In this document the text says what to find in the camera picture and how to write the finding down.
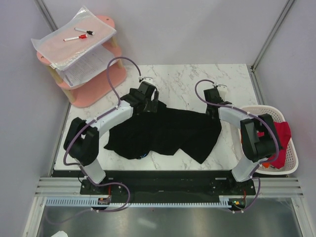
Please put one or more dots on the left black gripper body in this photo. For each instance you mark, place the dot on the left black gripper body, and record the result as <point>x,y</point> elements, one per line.
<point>150,106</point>

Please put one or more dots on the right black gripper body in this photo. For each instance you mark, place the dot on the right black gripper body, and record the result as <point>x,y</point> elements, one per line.
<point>207,111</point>

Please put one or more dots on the black t shirt blue logo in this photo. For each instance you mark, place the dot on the black t shirt blue logo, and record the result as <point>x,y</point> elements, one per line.
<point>165,132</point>

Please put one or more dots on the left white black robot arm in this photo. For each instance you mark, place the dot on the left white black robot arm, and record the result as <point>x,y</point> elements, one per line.
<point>82,140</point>

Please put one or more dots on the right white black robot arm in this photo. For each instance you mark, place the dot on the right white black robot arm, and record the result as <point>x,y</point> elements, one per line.
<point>259,138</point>

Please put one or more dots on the printed paper stack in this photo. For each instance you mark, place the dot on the printed paper stack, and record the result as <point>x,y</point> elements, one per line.
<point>88,66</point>

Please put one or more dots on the pink three tier shelf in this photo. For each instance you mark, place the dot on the pink three tier shelf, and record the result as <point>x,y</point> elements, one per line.
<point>86,94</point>

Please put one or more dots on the magenta t shirt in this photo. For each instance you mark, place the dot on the magenta t shirt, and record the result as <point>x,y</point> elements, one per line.
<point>284,134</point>

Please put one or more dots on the black cap whiteboard marker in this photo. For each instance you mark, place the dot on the black cap whiteboard marker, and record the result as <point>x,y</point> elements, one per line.
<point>92,33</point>

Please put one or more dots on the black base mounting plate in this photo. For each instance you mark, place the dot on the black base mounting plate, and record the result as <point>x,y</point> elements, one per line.
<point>115,176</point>

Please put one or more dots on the red cap whiteboard marker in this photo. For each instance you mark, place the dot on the red cap whiteboard marker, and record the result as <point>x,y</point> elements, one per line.
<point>81,37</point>

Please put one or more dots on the orange t shirt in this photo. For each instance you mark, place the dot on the orange t shirt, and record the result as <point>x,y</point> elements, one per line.
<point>266,164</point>

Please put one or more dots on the plastic sleeve with pink paper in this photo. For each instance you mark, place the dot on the plastic sleeve with pink paper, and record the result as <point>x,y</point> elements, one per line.
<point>61,54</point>

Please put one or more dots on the white paper scrap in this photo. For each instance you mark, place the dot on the white paper scrap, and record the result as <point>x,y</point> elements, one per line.
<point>60,234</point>

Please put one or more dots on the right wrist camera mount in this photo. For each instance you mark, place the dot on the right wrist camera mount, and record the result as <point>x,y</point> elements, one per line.
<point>223,91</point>

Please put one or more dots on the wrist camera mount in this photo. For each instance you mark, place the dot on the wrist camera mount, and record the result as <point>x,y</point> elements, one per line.
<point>146,79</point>
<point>223,91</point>

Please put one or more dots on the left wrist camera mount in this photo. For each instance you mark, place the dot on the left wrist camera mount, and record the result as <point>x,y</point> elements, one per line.
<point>146,79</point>

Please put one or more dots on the white slotted cable duct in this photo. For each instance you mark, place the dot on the white slotted cable duct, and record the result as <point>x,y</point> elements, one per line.
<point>223,202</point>

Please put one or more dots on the aluminium frame rail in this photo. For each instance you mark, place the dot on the aluminium frame rail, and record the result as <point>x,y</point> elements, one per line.
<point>216,187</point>

